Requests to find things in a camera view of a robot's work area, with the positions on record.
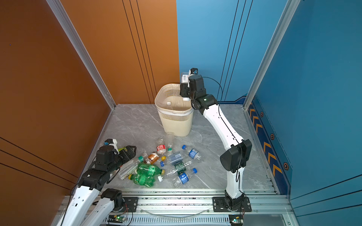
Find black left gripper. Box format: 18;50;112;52
108;145;136;175

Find small red label clear bottle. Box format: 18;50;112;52
156;137;167;155

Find clear bottle green cap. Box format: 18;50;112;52
166;132;174;156

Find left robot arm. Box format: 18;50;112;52
58;142;137;226

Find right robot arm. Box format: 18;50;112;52
180;72;252;213

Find cream slatted waste bin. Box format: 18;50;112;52
155;84;194;137

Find clear flattened bottle white label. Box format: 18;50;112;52
118;160;140;180

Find green soda bottle upper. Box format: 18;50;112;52
136;163;166;176

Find green soda bottle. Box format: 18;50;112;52
128;174;155;187
136;163;166;176

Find brown label bottle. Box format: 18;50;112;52
138;152;160;164

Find green soda bottle lower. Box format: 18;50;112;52
128;174;155;187

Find pale blue label bottle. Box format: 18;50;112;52
159;152;184;167

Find dark green label bottle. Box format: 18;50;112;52
164;161;194;178

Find left circuit board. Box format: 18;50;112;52
107;215;127;224

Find circuit board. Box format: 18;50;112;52
229;215;244;226
107;215;127;224

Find right circuit board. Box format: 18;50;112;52
229;215;244;226

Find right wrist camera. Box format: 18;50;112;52
180;68;198;86

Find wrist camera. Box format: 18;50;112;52
180;68;198;86
104;139;118;152

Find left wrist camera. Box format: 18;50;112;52
104;139;118;152

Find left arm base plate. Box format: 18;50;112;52
111;197;139;213

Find aluminium rail frame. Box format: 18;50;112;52
50;188;300;226

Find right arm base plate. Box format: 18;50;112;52
212;197;252;213

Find right aluminium corner post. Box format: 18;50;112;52
243;0;301;110

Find aluminium corner post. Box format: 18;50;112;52
243;0;301;110
46;0;116;110

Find left aluminium corner post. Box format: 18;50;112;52
46;0;116;110

